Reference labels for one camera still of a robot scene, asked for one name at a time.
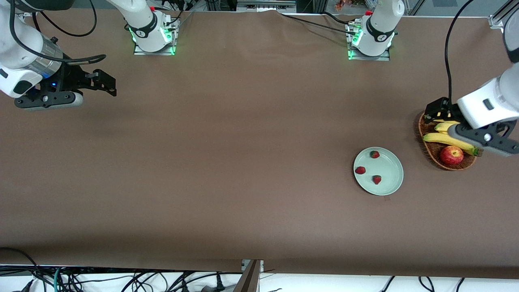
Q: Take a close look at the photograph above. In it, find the brown table cover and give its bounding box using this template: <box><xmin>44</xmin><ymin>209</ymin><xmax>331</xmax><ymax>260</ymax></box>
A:
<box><xmin>0</xmin><ymin>7</ymin><xmax>519</xmax><ymax>279</ymax></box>

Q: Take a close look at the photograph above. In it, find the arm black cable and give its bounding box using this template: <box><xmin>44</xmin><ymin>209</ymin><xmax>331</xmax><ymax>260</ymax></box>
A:
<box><xmin>444</xmin><ymin>0</ymin><xmax>475</xmax><ymax>102</ymax></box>
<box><xmin>8</xmin><ymin>0</ymin><xmax>107</xmax><ymax>65</ymax></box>

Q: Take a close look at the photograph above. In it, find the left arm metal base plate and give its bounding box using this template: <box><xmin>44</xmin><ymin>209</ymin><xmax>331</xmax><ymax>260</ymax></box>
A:
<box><xmin>346</xmin><ymin>22</ymin><xmax>391</xmax><ymax>61</ymax></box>

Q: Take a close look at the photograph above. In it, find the thick black floor cable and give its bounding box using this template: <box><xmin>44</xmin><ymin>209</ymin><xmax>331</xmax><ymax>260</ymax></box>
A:
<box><xmin>0</xmin><ymin>247</ymin><xmax>43</xmax><ymax>281</ymax></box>

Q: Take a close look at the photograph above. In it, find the silver background equipment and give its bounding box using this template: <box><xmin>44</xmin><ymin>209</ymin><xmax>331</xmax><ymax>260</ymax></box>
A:
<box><xmin>236</xmin><ymin>0</ymin><xmax>297</xmax><ymax>13</ymax></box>

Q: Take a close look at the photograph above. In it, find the brown wicker basket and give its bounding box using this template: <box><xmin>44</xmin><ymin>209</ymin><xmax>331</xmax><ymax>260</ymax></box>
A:
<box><xmin>418</xmin><ymin>112</ymin><xmax>477</xmax><ymax>171</ymax></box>

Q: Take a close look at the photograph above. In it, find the colourful background object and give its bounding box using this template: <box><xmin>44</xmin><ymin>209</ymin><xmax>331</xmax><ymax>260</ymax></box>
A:
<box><xmin>335</xmin><ymin>0</ymin><xmax>380</xmax><ymax>11</ymax></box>

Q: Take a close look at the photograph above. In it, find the pale green plate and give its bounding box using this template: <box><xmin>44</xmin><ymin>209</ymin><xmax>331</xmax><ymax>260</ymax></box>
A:
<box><xmin>354</xmin><ymin>147</ymin><xmax>404</xmax><ymax>196</ymax></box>

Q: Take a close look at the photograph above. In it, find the aluminium frame post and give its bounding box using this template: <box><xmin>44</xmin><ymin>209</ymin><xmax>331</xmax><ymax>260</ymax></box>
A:
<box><xmin>489</xmin><ymin>0</ymin><xmax>519</xmax><ymax>30</ymax></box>

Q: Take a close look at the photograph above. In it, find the short black table cable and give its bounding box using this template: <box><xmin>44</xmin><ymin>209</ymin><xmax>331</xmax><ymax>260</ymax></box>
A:
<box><xmin>322</xmin><ymin>11</ymin><xmax>353</xmax><ymax>26</ymax></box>

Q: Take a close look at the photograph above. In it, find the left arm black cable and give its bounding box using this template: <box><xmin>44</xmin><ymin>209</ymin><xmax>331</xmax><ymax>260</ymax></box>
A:
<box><xmin>444</xmin><ymin>0</ymin><xmax>475</xmax><ymax>102</ymax></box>

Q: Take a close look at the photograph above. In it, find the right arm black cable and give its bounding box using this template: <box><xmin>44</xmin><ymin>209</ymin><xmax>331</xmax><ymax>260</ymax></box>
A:
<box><xmin>8</xmin><ymin>0</ymin><xmax>107</xmax><ymax>65</ymax></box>

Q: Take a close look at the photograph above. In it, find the red apple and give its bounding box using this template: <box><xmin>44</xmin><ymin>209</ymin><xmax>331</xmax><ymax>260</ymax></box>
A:
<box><xmin>440</xmin><ymin>146</ymin><xmax>464</xmax><ymax>165</ymax></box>

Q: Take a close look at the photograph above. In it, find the long black table cable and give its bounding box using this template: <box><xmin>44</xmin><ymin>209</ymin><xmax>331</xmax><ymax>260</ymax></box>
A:
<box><xmin>280</xmin><ymin>13</ymin><xmax>357</xmax><ymax>36</ymax></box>

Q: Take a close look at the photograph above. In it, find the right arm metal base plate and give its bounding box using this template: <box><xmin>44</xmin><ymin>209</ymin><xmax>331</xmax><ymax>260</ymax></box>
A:
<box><xmin>133</xmin><ymin>16</ymin><xmax>177</xmax><ymax>56</ymax></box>

